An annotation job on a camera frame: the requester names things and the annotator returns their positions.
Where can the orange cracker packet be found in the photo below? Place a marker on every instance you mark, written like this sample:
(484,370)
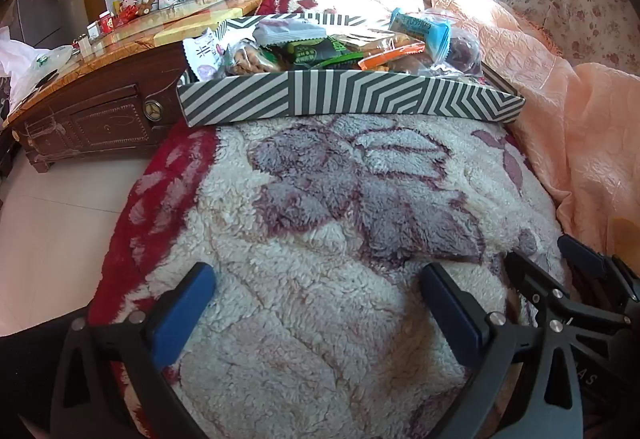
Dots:
(390,57)

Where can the white and pink snack packet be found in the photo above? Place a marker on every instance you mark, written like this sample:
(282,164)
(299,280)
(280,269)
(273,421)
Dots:
(287,30)

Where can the peach quilt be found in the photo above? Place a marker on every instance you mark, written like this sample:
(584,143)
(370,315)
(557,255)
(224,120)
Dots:
(575,129)

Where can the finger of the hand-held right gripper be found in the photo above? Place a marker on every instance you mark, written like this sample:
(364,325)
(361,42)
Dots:
(582,254)
(537,281)

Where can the white plastic bag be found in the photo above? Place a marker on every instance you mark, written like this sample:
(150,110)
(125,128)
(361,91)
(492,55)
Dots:
(25,69)

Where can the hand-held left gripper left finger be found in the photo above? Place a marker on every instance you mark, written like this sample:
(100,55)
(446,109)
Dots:
(180,319)

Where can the wooden cabinet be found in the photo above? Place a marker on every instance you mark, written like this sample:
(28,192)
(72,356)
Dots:
(100,109)

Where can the blue snack packet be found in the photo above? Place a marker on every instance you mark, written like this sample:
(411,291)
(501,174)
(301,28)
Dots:
(425,31)

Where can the small red box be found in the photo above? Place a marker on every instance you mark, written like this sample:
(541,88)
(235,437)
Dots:
(106,23)

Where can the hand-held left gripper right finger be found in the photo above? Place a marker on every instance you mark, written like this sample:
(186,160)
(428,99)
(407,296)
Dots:
(452,319)

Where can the dark cloth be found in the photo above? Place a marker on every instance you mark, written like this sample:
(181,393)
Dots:
(25,384)

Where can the striped cardboard box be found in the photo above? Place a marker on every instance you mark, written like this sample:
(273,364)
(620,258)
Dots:
(325,96)

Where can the floral sofa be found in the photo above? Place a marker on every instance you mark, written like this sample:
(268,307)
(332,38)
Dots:
(590,14)

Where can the clear bag of brown snacks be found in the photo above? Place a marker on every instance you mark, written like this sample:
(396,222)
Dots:
(365,41)
(462,51)

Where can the brown teddy bear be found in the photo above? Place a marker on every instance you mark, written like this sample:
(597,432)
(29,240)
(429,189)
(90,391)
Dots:
(145,5)

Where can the grey refrigerator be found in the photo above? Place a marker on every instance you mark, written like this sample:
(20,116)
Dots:
(37,14)

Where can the green-edged cookie packet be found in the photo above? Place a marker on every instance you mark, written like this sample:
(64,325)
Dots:
(247,61)

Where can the red and white fleece blanket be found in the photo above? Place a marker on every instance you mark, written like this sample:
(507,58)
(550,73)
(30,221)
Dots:
(325,319)

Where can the white printed snack packet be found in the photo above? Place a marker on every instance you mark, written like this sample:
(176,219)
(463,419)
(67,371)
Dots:
(202,54)

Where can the black and green snack packet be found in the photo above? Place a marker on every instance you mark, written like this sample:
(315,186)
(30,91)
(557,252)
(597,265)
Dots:
(320,51)

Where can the red plush doll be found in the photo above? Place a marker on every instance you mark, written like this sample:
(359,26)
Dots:
(129,6)

